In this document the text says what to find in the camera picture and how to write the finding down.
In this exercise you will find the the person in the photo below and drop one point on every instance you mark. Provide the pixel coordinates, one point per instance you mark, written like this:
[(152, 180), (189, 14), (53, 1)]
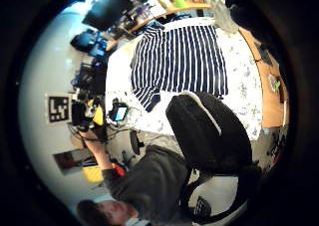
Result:
[(149, 186)]

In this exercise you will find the red object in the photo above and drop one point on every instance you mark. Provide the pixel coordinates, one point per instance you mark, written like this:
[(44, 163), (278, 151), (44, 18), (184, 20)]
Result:
[(119, 169)]

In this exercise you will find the white floral tablecloth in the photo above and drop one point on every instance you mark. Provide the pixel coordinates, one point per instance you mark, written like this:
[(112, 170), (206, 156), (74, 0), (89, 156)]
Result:
[(242, 86)]

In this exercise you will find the wooden desk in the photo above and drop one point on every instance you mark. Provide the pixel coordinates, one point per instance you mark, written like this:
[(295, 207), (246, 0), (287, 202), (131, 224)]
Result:
[(149, 18)]

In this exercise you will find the navy white striped shirt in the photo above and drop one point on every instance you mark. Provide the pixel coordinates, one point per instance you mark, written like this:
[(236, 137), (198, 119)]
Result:
[(186, 60)]

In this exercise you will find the black flat object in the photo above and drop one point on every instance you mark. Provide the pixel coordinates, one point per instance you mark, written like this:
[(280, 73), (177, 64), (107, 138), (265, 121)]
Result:
[(265, 55)]

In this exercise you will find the yellow box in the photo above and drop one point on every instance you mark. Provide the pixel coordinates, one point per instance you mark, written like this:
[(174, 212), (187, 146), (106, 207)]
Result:
[(93, 174)]

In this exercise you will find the blue chair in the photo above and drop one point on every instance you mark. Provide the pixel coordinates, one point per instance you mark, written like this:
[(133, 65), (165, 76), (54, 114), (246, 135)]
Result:
[(87, 42)]

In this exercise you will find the small device with blue screen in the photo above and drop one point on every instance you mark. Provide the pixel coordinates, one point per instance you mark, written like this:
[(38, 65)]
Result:
[(119, 113)]

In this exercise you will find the black monitor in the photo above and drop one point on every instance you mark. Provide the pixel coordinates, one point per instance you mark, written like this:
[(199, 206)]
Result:
[(106, 7)]

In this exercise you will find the white marker cube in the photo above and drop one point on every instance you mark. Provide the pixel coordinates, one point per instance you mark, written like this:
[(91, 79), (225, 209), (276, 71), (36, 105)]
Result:
[(58, 108)]

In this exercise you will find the small green and pink object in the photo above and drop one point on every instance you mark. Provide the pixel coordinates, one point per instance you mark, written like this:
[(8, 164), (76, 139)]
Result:
[(275, 83)]

